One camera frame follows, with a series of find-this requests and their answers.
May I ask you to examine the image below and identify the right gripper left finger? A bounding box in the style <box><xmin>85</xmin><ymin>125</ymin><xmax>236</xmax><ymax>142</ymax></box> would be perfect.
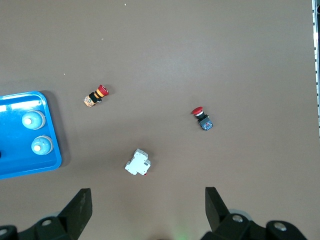
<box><xmin>17</xmin><ymin>188</ymin><xmax>93</xmax><ymax>240</ymax></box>

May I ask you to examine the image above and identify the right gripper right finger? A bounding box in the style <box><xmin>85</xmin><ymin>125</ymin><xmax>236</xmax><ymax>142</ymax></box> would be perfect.
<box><xmin>201</xmin><ymin>186</ymin><xmax>268</xmax><ymax>240</ymax></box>

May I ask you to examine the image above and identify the scratched blue call bell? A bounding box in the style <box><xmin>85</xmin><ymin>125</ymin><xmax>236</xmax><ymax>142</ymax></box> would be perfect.
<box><xmin>30</xmin><ymin>135</ymin><xmax>54</xmax><ymax>156</ymax></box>

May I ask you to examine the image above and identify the blue plastic tray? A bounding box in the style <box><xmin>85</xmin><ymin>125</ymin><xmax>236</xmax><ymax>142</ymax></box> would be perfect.
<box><xmin>0</xmin><ymin>90</ymin><xmax>63</xmax><ymax>180</ymax></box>

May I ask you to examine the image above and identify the white circuit breaker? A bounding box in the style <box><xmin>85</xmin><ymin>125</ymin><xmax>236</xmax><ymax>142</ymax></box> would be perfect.
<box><xmin>124</xmin><ymin>148</ymin><xmax>152</xmax><ymax>177</ymax></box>

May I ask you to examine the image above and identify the red mushroom push button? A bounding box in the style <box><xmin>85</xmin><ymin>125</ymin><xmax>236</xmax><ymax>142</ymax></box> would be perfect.
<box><xmin>191</xmin><ymin>106</ymin><xmax>215</xmax><ymax>132</ymax></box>

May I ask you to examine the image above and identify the red yellow emergency stop button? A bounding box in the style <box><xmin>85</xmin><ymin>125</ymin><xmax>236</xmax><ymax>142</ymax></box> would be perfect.
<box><xmin>83</xmin><ymin>84</ymin><xmax>110</xmax><ymax>108</ymax></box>

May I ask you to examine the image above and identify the aluminium table edge rail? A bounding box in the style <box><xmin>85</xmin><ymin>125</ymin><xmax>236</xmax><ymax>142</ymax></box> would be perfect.
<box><xmin>311</xmin><ymin>0</ymin><xmax>320</xmax><ymax>141</ymax></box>

